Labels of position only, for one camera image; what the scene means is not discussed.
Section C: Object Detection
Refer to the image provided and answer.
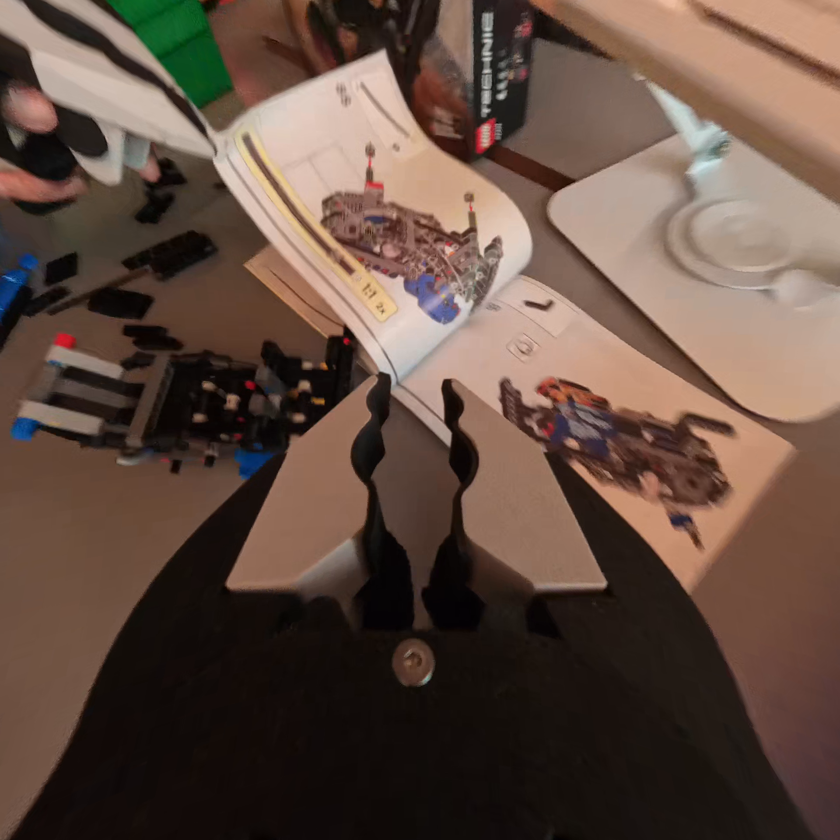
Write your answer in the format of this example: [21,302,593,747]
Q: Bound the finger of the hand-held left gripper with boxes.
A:
[0,0,215,186]
[48,0,215,137]

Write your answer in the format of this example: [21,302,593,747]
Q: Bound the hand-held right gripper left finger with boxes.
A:
[224,371,412,631]

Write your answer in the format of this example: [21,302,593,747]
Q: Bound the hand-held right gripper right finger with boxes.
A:
[423,378,609,629]

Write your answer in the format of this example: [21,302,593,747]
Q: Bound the black and blue lego vehicle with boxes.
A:
[10,331,361,480]

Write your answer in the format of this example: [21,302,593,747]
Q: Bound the lego instruction booklet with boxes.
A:
[213,51,798,592]

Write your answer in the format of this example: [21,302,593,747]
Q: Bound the blue lego panel piece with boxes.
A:
[0,255,40,342]

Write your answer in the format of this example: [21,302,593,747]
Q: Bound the long black lego axle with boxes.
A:
[49,266,155,316]

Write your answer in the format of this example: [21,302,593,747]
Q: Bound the scattered black lego pieces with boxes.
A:
[23,157,219,368]

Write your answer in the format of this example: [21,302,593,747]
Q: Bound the lego set box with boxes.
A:
[282,0,536,164]

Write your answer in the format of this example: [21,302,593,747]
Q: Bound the person's left hand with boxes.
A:
[0,84,89,204]

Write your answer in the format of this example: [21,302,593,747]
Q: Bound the green plastic bin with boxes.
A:
[108,0,234,109]

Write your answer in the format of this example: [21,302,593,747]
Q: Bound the white metal stand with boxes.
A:
[546,82,840,424]

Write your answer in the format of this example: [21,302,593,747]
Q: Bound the laminated instruction sheet board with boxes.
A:
[532,0,840,204]

